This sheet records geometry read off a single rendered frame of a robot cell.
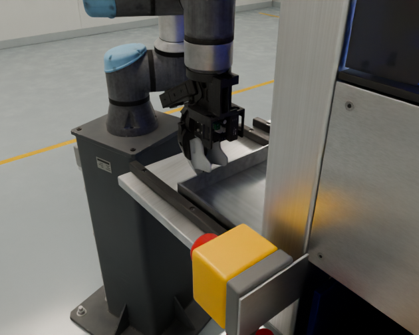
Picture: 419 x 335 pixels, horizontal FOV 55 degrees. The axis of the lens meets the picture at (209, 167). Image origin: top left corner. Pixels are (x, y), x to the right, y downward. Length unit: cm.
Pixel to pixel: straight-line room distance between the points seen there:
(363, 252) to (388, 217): 5
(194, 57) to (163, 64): 51
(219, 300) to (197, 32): 37
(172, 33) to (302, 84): 77
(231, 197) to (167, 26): 53
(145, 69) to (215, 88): 52
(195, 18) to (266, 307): 39
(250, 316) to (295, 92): 21
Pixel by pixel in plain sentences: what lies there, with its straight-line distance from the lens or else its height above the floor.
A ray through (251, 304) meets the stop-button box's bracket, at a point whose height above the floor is 101.
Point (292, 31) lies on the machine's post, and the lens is 35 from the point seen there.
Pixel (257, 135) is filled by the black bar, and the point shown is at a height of 90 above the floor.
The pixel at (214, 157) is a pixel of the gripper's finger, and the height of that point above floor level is 94.
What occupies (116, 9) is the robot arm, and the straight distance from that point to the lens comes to 69.
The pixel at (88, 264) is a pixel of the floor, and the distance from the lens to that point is 194.
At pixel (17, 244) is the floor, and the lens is 216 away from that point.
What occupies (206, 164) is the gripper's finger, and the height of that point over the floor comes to 95.
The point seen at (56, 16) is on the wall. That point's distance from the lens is 584.
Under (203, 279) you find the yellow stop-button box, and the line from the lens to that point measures 41.
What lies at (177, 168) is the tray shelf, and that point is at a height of 88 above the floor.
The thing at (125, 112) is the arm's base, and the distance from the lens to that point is 115.
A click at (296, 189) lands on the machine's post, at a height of 109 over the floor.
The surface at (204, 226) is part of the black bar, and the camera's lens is 65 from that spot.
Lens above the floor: 131
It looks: 31 degrees down
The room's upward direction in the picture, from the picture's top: straight up
